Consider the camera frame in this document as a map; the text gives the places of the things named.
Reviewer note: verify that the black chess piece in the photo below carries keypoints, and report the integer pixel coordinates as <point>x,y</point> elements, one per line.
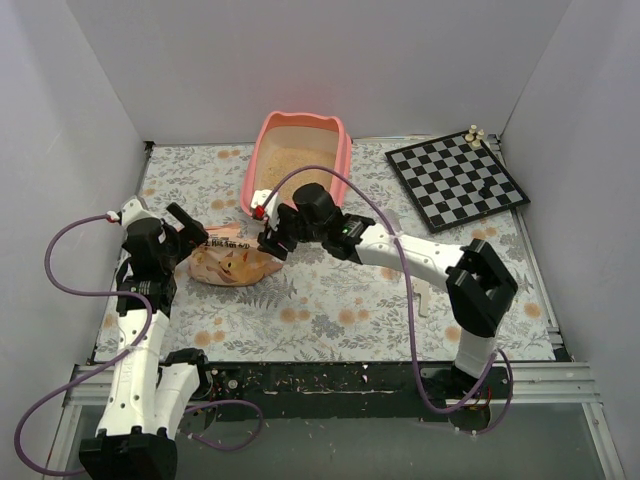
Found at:
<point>485,190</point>

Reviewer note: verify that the white plastic bracket piece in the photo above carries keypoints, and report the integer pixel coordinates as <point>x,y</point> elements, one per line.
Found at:
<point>422,290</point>

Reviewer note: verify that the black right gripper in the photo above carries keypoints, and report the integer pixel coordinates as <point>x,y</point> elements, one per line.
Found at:
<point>279,234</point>

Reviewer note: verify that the pink cat litter bag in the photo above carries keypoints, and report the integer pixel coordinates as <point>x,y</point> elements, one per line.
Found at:
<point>230,260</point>

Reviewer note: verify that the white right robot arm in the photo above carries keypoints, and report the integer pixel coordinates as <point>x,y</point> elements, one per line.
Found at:
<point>480,287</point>

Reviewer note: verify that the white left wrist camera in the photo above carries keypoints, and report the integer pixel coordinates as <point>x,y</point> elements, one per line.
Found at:
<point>133,209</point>

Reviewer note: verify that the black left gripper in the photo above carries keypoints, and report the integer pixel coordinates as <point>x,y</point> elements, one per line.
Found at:
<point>176,239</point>

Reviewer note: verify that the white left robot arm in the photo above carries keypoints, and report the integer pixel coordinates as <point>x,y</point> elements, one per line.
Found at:
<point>135,438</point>

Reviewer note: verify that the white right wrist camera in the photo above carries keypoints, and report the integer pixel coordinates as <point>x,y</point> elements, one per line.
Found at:
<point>264,207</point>

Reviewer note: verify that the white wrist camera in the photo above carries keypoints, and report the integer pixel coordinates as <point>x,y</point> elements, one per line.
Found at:
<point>264,207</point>
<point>133,209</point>

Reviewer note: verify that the pink cat litter box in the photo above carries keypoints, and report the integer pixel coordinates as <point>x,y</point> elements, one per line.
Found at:
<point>288,141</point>

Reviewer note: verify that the black grey chessboard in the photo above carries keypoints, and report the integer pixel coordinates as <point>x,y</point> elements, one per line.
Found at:
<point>442,177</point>

